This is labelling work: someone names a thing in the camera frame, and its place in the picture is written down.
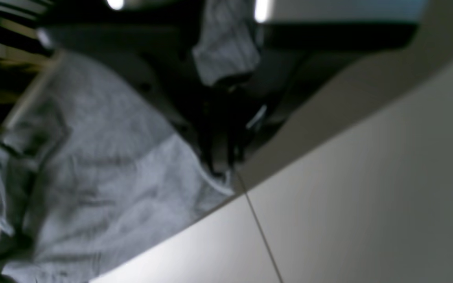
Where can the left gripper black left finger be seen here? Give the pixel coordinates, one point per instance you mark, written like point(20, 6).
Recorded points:
point(156, 59)

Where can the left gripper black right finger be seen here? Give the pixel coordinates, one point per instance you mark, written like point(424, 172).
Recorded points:
point(296, 61)

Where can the grey T-shirt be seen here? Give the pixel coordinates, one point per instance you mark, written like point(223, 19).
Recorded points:
point(91, 176)

